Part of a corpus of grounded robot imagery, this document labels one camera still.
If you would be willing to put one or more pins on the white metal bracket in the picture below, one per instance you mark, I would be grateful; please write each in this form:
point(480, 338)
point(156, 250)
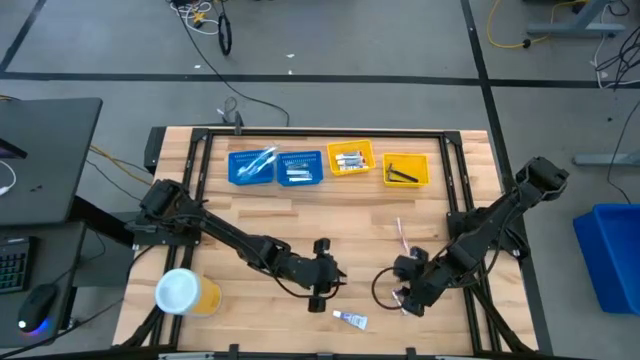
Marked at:
point(185, 356)
point(455, 358)

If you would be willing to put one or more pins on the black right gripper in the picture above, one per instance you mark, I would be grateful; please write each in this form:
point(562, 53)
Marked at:
point(422, 287)

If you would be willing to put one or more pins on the blue plastic basket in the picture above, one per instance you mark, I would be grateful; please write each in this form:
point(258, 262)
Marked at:
point(232, 177)
point(317, 175)

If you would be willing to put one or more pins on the large blue plastic bin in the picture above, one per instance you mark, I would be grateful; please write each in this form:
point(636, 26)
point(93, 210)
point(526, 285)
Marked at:
point(615, 260)

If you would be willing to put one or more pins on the grey stand base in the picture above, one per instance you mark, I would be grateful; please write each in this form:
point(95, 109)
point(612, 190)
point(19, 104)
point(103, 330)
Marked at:
point(575, 27)

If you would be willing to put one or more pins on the black aluminium table frame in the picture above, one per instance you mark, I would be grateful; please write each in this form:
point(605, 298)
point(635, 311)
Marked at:
point(325, 133)

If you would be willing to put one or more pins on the yellow plastic basket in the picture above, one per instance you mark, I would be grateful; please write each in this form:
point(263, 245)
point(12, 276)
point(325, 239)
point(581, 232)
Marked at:
point(420, 162)
point(350, 146)

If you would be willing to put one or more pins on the black desk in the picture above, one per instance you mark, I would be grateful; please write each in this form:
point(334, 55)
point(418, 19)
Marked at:
point(50, 160)

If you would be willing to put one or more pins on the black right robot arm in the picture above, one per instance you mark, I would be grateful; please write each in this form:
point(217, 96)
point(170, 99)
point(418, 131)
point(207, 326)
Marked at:
point(490, 230)

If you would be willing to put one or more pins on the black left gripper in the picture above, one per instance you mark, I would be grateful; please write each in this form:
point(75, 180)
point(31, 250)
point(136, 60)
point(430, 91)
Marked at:
point(320, 275)

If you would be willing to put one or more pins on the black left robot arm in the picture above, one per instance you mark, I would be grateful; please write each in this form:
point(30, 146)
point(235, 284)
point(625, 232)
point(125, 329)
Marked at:
point(225, 235)

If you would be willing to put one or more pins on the yellow wipes canister white lid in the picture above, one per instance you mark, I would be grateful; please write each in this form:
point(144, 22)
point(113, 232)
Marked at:
point(180, 292)

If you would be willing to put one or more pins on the black computer mouse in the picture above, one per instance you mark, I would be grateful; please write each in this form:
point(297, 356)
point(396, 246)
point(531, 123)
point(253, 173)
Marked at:
point(36, 306)

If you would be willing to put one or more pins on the black keyboard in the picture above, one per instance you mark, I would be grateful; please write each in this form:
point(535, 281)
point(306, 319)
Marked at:
point(15, 265)

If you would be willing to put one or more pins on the red white toothbrush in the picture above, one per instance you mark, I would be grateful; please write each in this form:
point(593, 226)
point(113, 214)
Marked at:
point(401, 232)

